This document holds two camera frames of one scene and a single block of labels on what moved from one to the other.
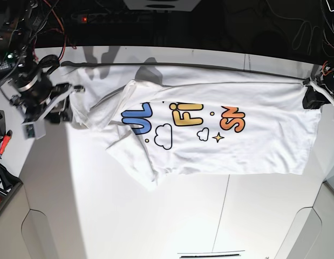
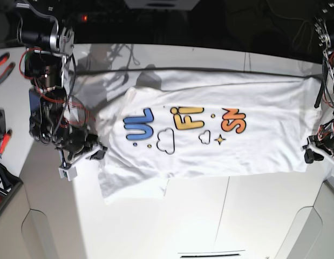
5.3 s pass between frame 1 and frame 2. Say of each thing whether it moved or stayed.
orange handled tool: stayed
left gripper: moved
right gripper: moved
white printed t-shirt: moved
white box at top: stayed
